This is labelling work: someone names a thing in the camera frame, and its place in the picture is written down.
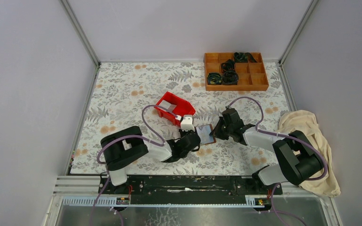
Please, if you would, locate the light blue card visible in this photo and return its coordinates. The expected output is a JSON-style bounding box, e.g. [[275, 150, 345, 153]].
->
[[197, 125, 214, 144]]

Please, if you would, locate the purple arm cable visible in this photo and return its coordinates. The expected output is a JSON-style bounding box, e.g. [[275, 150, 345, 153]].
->
[[226, 97, 329, 226], [88, 105, 181, 226]]

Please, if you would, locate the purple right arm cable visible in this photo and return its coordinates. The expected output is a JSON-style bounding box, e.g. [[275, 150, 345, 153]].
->
[[226, 97, 329, 226]]

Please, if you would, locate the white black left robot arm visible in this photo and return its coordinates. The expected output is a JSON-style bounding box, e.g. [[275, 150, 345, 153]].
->
[[97, 126, 201, 194]]

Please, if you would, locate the red plastic bin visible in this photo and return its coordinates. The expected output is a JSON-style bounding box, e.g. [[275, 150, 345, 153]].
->
[[154, 91, 196, 126]]

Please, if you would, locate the brown leather card holder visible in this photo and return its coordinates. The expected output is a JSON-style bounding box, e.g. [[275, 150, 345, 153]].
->
[[195, 124, 217, 146]]

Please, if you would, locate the wooden compartment tray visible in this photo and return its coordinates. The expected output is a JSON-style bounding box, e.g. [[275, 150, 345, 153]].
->
[[204, 52, 269, 91]]

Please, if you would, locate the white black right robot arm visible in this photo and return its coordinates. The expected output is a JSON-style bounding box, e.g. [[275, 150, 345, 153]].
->
[[210, 108, 325, 194]]

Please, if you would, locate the beige crumpled cloth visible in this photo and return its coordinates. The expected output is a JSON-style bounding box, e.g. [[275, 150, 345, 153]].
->
[[278, 110, 341, 198]]

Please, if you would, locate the stack of credit cards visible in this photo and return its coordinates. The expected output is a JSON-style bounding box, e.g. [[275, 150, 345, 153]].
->
[[161, 100, 176, 112]]

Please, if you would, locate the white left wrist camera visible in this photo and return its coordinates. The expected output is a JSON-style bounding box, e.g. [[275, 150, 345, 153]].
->
[[176, 114, 195, 132]]

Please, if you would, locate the floral patterned table mat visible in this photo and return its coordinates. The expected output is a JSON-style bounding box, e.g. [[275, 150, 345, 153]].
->
[[69, 62, 289, 175]]

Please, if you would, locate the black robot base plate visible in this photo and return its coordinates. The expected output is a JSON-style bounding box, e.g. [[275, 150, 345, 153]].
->
[[98, 175, 283, 205]]

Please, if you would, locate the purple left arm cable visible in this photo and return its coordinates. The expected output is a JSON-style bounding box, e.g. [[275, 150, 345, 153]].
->
[[88, 105, 181, 226]]

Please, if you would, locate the dark floral rolled cloth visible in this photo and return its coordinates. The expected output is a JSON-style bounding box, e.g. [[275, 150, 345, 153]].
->
[[207, 73, 222, 85]]

